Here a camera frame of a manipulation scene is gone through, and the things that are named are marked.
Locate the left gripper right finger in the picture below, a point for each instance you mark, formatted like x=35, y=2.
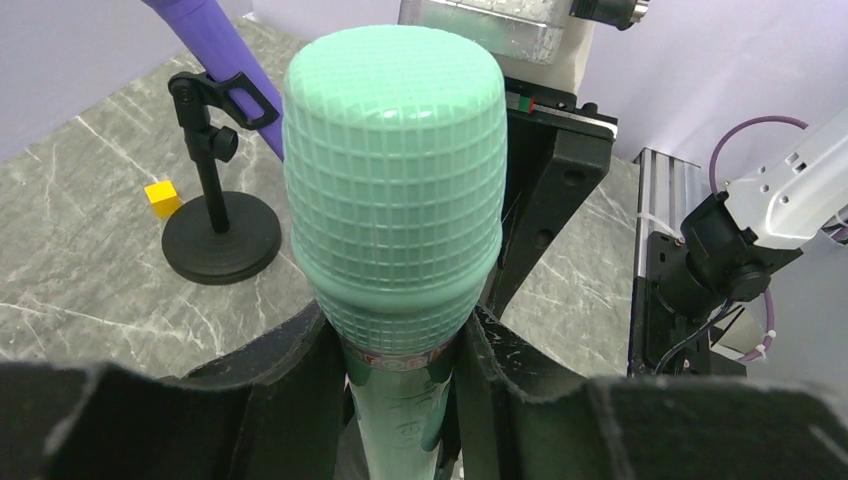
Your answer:
x=522, y=415

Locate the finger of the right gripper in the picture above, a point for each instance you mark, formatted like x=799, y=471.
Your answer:
x=558, y=153

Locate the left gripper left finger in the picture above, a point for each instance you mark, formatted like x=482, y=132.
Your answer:
x=271, y=409

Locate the teal microphone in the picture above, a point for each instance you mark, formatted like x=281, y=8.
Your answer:
x=395, y=142

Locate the black round-base mic stand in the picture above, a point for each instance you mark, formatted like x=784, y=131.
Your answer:
x=220, y=237

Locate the purple microphone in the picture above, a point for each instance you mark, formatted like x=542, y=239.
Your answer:
x=209, y=35

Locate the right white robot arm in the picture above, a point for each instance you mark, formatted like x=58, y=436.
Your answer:
x=735, y=240

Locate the yellow cube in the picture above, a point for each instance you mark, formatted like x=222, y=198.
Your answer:
x=163, y=198

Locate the aluminium frame rail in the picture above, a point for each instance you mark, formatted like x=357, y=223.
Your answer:
x=669, y=189

